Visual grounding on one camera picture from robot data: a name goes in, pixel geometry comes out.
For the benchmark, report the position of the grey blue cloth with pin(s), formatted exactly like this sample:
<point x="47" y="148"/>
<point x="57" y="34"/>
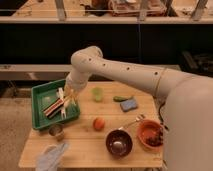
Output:
<point x="49" y="160"/>

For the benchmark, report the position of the orange bowl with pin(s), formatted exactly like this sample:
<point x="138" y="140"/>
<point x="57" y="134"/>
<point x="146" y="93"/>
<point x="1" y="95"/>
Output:
<point x="148" y="128"/>

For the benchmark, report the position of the wooden shelf clutter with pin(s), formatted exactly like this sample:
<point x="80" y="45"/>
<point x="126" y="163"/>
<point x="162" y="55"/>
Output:
<point x="132" y="7"/>

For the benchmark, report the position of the orange fruit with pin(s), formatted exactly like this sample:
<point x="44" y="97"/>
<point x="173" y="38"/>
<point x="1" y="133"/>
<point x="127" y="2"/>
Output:
<point x="99" y="124"/>

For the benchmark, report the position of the light green plastic cup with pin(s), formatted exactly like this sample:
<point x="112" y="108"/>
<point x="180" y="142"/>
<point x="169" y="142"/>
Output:
<point x="97" y="94"/>

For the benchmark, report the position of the metal spoon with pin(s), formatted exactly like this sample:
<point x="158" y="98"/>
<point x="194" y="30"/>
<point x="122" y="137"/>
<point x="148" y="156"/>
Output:
<point x="137" y="119"/>

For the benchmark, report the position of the yellow banana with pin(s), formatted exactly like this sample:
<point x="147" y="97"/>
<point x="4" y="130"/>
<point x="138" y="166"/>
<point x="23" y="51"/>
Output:
<point x="69" y="100"/>

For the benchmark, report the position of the striped brown block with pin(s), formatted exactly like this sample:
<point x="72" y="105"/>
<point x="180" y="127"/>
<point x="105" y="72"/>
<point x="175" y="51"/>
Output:
<point x="53" y="107"/>

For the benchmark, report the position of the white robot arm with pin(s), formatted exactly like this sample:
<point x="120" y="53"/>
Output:
<point x="188" y="111"/>

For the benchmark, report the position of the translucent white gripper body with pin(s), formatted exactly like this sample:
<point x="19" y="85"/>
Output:
<point x="74" y="84"/>

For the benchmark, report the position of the dark purple bowl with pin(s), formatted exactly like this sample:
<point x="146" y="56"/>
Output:
<point x="119" y="143"/>

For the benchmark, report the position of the white plastic fork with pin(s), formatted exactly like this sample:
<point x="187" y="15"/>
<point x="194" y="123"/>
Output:
<point x="61" y="96"/>

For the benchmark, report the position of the small metal cup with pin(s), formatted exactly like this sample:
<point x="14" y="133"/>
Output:
<point x="57" y="132"/>

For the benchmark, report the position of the dark red grapes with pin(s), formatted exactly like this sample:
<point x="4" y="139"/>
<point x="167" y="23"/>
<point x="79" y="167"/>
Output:
<point x="157" y="140"/>

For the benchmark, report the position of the green plastic tray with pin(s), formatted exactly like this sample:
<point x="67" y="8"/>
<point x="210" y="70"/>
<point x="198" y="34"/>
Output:
<point x="46" y="106"/>

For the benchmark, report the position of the blue sponge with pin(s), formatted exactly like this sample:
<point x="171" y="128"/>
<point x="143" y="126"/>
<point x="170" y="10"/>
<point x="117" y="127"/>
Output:
<point x="128" y="105"/>

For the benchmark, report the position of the green cucumber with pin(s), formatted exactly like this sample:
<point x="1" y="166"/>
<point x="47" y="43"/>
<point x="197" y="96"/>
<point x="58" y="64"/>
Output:
<point x="120" y="98"/>

